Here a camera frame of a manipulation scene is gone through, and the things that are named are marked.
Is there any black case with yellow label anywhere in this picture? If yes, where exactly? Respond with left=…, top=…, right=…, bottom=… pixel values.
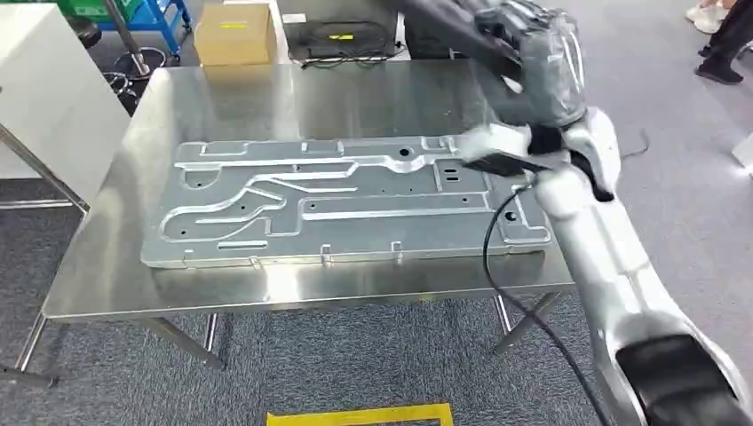
left=284, top=20, right=408, bottom=69

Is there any person in white shoes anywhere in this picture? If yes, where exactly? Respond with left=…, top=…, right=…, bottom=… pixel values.
left=685, top=0, right=734, bottom=36

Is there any black plastic panel with cutouts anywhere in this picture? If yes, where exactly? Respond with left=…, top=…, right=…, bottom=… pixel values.
left=382, top=0, right=525, bottom=81

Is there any brown cardboard box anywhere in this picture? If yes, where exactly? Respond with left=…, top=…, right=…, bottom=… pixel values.
left=193, top=3, right=279, bottom=67

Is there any stainless steel table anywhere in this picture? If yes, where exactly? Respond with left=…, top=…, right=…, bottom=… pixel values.
left=0, top=59, right=579, bottom=390

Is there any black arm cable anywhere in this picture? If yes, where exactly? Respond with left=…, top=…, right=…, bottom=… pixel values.
left=481, top=176, right=600, bottom=426

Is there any white cabinet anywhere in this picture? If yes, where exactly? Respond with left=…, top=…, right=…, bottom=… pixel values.
left=0, top=3, right=132, bottom=208

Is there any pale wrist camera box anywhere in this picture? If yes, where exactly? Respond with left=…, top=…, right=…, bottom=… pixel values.
left=457, top=122, right=555, bottom=178

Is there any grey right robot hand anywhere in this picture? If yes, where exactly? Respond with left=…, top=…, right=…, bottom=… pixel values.
left=475, top=0, right=588, bottom=129

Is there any thin black floor cable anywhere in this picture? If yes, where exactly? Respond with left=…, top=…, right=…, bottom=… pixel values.
left=621, top=128, right=652, bottom=161

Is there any green plastic crate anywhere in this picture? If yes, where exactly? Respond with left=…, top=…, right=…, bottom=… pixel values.
left=55, top=0, right=144, bottom=23

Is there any large stamped metal plate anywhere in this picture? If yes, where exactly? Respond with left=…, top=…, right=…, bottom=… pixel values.
left=139, top=134, right=554, bottom=271

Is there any chrome stanchion with ring base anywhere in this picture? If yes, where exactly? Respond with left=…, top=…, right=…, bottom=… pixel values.
left=102, top=0, right=170, bottom=82

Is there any white object on floor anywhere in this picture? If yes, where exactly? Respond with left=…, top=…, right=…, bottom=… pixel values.
left=731, top=131, right=753, bottom=178

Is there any grey metal frame bar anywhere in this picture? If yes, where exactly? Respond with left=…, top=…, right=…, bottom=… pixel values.
left=0, top=122, right=91, bottom=214

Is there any small blue trolley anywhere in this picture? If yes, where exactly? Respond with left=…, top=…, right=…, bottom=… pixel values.
left=97, top=0, right=194, bottom=61

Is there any person in black shoes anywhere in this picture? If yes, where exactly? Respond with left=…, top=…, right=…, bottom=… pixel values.
left=693, top=0, right=753, bottom=86

